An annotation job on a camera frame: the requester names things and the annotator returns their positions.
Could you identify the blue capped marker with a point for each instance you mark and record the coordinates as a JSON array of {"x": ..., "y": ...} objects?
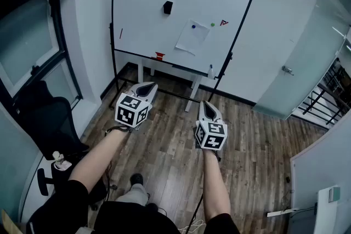
[{"x": 211, "y": 69}]

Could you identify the person's right forearm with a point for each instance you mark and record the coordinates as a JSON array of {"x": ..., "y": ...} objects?
[{"x": 215, "y": 186}]

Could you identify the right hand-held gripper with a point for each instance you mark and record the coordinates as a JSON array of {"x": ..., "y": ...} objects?
[{"x": 211, "y": 135}]

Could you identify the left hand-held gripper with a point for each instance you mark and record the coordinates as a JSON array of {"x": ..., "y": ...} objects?
[{"x": 129, "y": 112}]

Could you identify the white whiteboard with black frame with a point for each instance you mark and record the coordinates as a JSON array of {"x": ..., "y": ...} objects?
[{"x": 142, "y": 16}]

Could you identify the black framed window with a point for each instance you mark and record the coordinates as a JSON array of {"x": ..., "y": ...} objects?
[{"x": 30, "y": 35}]

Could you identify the white power strip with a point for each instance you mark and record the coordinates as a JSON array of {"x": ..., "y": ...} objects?
[{"x": 282, "y": 212}]

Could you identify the small white figurine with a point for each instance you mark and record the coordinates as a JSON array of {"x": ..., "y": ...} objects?
[{"x": 61, "y": 163}]

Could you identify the frosted glass door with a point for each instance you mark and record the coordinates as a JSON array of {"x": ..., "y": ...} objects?
[{"x": 301, "y": 63}]

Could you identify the person's black shoe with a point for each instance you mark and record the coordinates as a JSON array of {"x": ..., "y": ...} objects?
[{"x": 136, "y": 179}]

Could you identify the black chair armrest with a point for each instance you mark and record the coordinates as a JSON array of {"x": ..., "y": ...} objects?
[{"x": 42, "y": 182}]

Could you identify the person's grey trouser leg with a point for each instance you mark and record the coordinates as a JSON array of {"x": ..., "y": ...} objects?
[{"x": 133, "y": 194}]

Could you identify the person's left forearm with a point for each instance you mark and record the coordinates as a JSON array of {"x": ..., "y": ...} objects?
[{"x": 98, "y": 159}]

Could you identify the black whiteboard eraser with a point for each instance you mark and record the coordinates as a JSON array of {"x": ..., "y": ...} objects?
[{"x": 167, "y": 7}]

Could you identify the white paper sheet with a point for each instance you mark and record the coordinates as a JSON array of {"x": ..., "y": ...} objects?
[{"x": 192, "y": 38}]

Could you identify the small black floor object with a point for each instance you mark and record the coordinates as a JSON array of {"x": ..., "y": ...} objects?
[{"x": 287, "y": 179}]

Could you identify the black mesh office chair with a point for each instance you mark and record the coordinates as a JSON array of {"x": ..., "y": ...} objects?
[{"x": 46, "y": 117}]

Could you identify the person's black shirt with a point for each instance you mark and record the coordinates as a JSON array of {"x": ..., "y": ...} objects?
[{"x": 131, "y": 219}]

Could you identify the white box device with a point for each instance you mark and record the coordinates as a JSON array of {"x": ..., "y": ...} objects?
[{"x": 326, "y": 213}]

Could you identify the white partition panel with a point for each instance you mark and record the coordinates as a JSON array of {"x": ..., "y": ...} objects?
[{"x": 315, "y": 167}]

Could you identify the white table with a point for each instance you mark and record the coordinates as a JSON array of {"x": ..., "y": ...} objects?
[{"x": 195, "y": 90}]

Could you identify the red clip holder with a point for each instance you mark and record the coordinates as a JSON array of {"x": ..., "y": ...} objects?
[{"x": 159, "y": 56}]

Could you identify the black metal railing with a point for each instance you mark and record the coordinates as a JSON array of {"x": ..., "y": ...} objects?
[{"x": 321, "y": 107}]

